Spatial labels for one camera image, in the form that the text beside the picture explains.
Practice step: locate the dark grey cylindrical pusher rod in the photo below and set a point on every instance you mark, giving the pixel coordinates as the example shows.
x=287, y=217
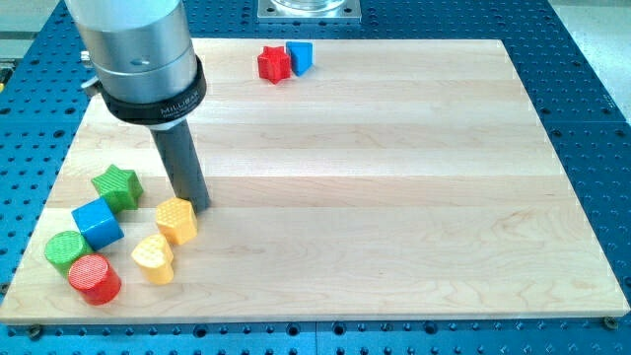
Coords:
x=178, y=154

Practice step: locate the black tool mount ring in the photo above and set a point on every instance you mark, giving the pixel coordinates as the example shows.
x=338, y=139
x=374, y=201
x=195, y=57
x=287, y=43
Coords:
x=156, y=113

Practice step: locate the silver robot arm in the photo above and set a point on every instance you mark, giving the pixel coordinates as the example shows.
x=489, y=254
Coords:
x=148, y=74

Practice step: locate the green star block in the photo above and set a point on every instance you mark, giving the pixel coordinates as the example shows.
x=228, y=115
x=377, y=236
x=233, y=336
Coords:
x=119, y=188

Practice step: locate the red star block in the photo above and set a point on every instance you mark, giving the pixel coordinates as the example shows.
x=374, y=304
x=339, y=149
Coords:
x=274, y=64

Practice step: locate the blue triangle block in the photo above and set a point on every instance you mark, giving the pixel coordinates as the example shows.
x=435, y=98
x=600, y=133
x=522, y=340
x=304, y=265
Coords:
x=302, y=56

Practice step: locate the yellow hexagon block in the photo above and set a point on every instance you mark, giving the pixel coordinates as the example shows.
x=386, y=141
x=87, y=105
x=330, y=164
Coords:
x=176, y=220

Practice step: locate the blue cube block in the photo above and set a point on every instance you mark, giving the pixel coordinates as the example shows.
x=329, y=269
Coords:
x=97, y=224

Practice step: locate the yellow heart block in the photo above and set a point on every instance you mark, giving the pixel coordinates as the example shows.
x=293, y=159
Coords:
x=154, y=256

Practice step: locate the green cylinder block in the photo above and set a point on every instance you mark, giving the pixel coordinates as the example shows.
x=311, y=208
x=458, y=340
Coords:
x=64, y=248

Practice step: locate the red cylinder block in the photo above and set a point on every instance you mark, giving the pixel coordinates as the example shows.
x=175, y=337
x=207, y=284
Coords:
x=93, y=277

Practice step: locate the light wooden board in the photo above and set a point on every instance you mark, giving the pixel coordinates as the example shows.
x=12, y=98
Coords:
x=394, y=180

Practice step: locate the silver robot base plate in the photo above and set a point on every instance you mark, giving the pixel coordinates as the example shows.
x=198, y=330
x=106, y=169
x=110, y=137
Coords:
x=309, y=11

